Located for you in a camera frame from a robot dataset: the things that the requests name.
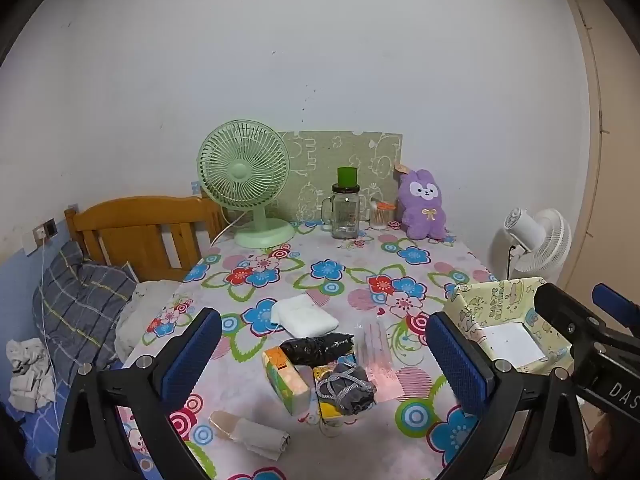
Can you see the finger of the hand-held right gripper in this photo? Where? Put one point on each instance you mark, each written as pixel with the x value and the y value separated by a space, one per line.
pixel 615 302
pixel 560 310

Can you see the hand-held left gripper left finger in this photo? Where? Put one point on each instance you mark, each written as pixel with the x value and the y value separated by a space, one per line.
pixel 192 355

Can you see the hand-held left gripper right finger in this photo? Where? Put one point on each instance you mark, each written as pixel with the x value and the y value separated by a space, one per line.
pixel 460 365

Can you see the yellow patterned storage box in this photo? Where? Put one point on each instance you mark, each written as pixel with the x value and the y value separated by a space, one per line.
pixel 470 310

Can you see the pink plastic packet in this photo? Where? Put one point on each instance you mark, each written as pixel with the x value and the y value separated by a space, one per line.
pixel 385 382

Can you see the clear plastic packet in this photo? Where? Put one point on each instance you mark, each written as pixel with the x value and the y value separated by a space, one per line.
pixel 372 340

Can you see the green orange tissue packet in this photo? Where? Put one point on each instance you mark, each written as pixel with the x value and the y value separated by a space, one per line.
pixel 287 385

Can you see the beige grey cloth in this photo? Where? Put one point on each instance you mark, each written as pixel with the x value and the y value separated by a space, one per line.
pixel 255 437

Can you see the black plastic bag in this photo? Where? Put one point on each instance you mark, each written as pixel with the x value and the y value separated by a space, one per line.
pixel 310 350

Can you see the grey sock bundle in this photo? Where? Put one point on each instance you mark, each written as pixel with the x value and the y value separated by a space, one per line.
pixel 345 390

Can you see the white towel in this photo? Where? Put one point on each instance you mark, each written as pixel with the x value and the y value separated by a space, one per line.
pixel 305 317

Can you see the yellow carton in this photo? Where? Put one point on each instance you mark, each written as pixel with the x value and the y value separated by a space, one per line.
pixel 326 410

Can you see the white standing fan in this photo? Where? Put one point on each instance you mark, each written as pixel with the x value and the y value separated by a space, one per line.
pixel 525 235

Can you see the floral tablecloth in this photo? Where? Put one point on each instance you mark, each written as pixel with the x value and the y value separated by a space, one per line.
pixel 300 310

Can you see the plaid grey pillow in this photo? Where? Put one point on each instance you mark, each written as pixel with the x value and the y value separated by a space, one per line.
pixel 80 300

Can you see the beige wooden door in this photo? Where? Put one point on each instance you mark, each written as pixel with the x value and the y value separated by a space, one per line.
pixel 615 160

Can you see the wooden bed headboard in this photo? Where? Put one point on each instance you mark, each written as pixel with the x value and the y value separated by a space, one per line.
pixel 130 220

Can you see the purple plush bunny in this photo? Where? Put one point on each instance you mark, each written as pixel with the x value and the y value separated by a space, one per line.
pixel 425 210

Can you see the crumpled grey white cloth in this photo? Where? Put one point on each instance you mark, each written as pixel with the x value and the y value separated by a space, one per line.
pixel 30 375

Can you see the toothpick jar with orange lid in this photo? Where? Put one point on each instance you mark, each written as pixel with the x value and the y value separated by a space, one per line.
pixel 381 217

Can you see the blue bed sheet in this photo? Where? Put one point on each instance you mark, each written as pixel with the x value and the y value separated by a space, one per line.
pixel 37 427

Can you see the glass jar with green lid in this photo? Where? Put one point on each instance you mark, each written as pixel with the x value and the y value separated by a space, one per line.
pixel 345 215

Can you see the green desk fan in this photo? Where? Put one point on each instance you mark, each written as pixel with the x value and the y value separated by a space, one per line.
pixel 237 170

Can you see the green patterned board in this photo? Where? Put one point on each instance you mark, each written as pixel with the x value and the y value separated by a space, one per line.
pixel 340 152

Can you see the wall socket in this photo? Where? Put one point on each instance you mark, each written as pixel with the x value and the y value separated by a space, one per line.
pixel 44 232

